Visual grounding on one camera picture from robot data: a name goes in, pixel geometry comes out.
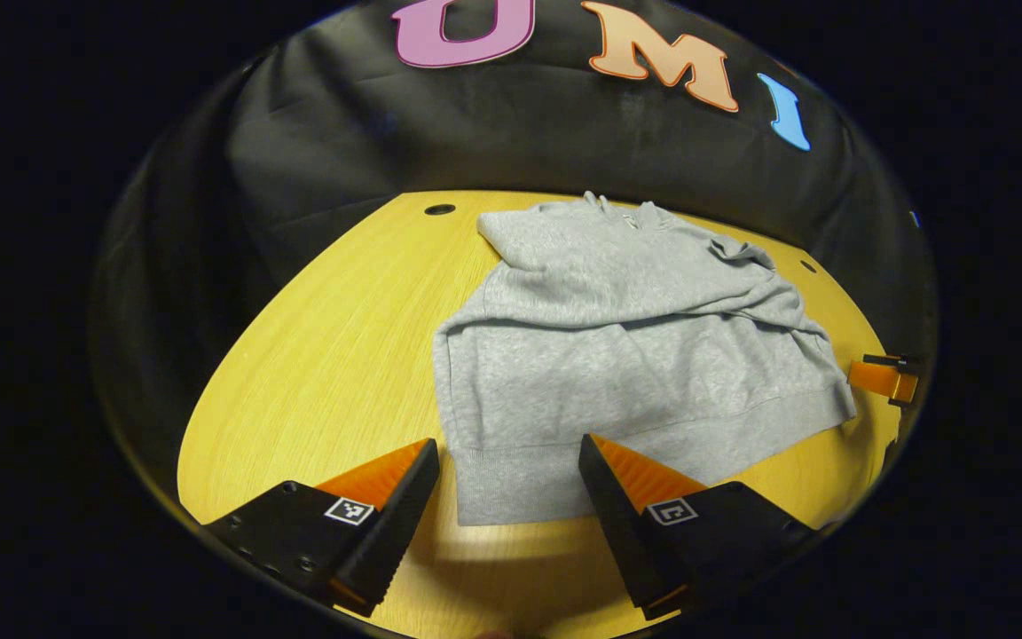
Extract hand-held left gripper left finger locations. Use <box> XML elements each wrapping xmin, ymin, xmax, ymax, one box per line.
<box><xmin>202</xmin><ymin>438</ymin><xmax>441</xmax><ymax>618</ymax></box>

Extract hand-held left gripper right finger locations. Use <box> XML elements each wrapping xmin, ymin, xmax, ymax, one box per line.
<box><xmin>578</xmin><ymin>433</ymin><xmax>818</xmax><ymax>622</ymax></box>

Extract grey sweatshirt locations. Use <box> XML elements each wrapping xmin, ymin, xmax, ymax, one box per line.
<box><xmin>433</xmin><ymin>191</ymin><xmax>858</xmax><ymax>527</ymax></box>

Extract black backdrop cloth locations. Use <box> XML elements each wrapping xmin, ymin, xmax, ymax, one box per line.
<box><xmin>90</xmin><ymin>0</ymin><xmax>939</xmax><ymax>498</ymax></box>

